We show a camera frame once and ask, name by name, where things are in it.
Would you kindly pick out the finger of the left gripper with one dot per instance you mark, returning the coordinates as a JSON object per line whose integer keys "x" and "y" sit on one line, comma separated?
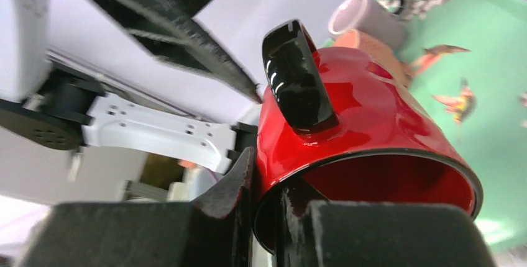
{"x": 167, "y": 29}

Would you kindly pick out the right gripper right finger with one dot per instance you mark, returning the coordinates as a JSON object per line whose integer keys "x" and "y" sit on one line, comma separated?
{"x": 311, "y": 230}

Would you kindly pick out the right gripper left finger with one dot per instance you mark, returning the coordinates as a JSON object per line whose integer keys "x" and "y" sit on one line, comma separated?
{"x": 211, "y": 230}

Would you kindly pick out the red mug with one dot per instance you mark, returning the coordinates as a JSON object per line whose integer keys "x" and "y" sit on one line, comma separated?
{"x": 340, "y": 121}

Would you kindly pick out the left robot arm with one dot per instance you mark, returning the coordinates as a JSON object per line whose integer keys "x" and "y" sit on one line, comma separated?
{"x": 59, "y": 107}

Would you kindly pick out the salmon brown mug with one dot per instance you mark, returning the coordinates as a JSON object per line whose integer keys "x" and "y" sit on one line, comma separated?
{"x": 381, "y": 53}

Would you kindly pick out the lilac mug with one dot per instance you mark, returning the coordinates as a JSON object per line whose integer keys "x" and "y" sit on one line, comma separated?
{"x": 370, "y": 17}

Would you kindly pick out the green floral tray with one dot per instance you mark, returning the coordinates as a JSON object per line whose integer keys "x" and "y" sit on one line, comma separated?
{"x": 471, "y": 62}

